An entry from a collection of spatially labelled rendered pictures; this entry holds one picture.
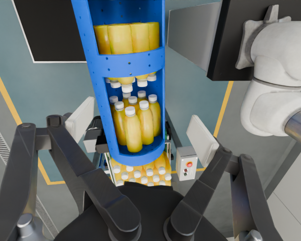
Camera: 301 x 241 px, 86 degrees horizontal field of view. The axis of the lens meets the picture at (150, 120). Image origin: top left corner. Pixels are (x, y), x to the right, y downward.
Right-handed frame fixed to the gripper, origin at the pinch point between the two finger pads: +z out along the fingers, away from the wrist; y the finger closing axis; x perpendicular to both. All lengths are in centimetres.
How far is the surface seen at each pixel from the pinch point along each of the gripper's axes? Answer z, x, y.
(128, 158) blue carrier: 37, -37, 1
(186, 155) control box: 56, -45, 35
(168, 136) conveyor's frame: 73, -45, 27
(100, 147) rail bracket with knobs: 59, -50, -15
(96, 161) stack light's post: 84, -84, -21
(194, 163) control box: 54, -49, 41
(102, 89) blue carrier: 35.4, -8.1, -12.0
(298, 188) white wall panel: 156, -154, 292
